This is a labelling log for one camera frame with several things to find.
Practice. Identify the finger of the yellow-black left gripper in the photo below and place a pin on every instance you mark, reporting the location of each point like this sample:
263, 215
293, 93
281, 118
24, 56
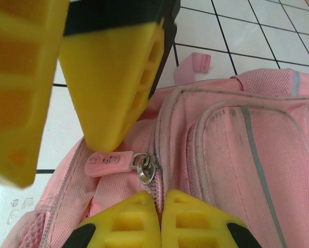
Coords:
105, 77
15, 77

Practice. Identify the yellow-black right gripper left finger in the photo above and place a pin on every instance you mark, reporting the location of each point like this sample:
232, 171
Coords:
151, 232

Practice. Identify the pink backpack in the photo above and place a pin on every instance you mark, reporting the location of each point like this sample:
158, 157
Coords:
221, 155

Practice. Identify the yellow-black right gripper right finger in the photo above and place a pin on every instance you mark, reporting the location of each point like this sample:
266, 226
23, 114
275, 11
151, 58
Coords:
169, 232

